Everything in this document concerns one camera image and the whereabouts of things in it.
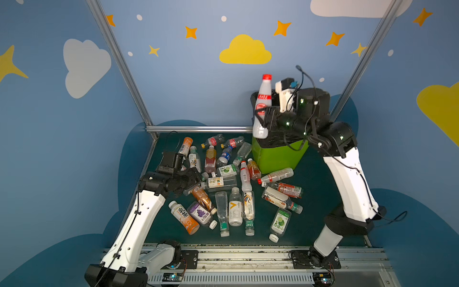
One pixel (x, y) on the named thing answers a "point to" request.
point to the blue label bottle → (222, 161)
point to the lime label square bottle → (228, 173)
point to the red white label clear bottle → (281, 200)
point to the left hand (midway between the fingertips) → (197, 179)
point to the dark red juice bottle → (210, 159)
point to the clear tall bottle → (221, 201)
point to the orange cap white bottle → (185, 147)
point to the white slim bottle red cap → (246, 185)
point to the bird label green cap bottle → (248, 212)
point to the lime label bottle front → (279, 223)
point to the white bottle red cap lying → (280, 174)
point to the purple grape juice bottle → (199, 213)
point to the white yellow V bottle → (235, 208)
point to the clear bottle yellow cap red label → (213, 140)
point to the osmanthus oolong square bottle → (219, 182)
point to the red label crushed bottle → (289, 190)
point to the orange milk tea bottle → (188, 222)
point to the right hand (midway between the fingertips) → (262, 107)
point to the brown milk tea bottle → (201, 195)
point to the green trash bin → (270, 160)
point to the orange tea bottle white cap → (254, 170)
